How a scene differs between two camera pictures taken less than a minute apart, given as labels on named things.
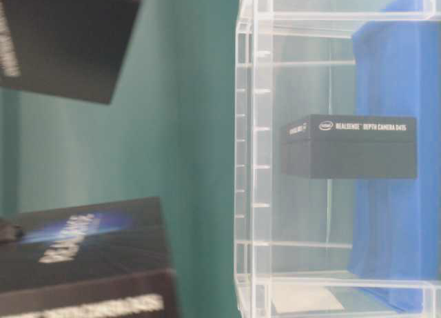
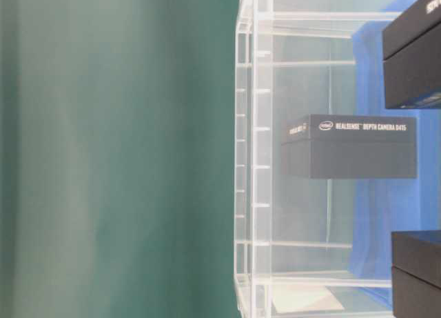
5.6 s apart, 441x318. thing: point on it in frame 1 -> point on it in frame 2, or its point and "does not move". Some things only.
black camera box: x=106 y=260 -> x=416 y=274
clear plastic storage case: x=337 y=152 does not move
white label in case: x=288 y=298 does not move
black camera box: x=322 y=146 does not move
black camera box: x=65 y=42 -> x=412 y=55
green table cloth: x=169 y=131 does not move
